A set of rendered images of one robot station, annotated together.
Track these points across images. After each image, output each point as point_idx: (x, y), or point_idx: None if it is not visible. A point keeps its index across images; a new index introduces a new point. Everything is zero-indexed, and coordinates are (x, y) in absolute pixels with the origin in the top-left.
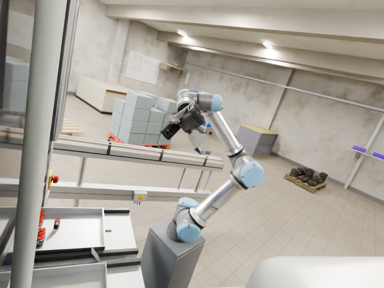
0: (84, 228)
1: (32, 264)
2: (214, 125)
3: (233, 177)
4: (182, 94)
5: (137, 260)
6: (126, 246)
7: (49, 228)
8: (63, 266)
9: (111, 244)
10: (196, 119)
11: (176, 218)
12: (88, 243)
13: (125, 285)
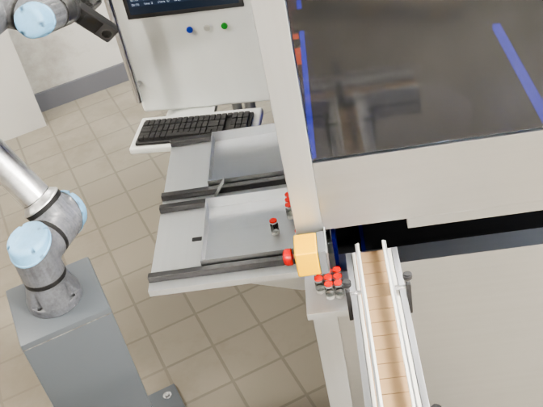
0: (233, 237)
1: None
2: None
3: None
4: (50, 2)
5: (166, 192)
6: (174, 219)
7: (285, 231)
8: (256, 174)
9: (195, 220)
10: None
11: (61, 259)
12: (228, 216)
13: (188, 178)
